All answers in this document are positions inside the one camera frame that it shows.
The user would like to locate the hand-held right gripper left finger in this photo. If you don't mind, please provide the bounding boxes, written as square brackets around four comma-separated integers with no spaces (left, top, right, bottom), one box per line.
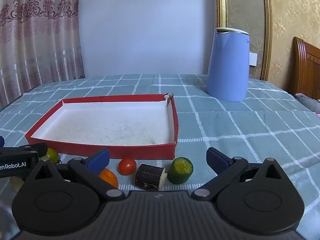
[27,148,126,202]

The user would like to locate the green cucumber piece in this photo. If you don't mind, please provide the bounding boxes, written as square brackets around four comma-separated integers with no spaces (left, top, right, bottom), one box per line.
[167,157,194,185]

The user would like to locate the tan longan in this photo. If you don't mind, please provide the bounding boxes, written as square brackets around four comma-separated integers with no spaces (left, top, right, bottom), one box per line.
[9,176,25,192]

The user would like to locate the green tomato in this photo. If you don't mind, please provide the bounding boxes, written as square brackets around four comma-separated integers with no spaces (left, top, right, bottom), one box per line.
[40,148,60,164]

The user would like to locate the red cardboard box tray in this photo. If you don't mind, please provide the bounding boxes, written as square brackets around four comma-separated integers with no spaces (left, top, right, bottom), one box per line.
[24,93,179,160]

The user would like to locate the blue electric kettle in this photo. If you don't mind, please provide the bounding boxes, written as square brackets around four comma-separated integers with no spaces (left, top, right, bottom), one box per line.
[205,27,251,102]

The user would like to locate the red cherry tomato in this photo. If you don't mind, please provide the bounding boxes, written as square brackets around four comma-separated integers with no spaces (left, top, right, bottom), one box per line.
[118,158,137,176]

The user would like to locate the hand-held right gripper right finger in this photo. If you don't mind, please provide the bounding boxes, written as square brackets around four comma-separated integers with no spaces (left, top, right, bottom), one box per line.
[190,147,290,202]

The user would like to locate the wooden headboard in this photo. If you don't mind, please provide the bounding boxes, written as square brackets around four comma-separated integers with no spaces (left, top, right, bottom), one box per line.
[292,37,320,101]

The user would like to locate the orange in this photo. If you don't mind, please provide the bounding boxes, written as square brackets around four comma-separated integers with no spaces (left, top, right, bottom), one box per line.
[98,168,119,188]

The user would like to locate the pink patterned curtain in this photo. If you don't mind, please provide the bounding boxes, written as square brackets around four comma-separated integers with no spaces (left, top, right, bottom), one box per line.
[0,0,85,110]

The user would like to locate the teal checked tablecloth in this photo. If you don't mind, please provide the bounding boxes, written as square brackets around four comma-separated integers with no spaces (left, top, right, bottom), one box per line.
[0,74,320,240]

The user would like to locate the grey cloth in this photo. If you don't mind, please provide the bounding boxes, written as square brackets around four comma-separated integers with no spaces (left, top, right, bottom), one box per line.
[294,93,320,113]

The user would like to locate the dark eggplant piece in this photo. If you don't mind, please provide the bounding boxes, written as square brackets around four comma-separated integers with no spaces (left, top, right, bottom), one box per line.
[134,164,167,191]

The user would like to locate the gold wall frame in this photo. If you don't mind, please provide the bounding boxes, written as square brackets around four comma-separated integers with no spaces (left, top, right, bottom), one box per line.
[214,0,273,81]

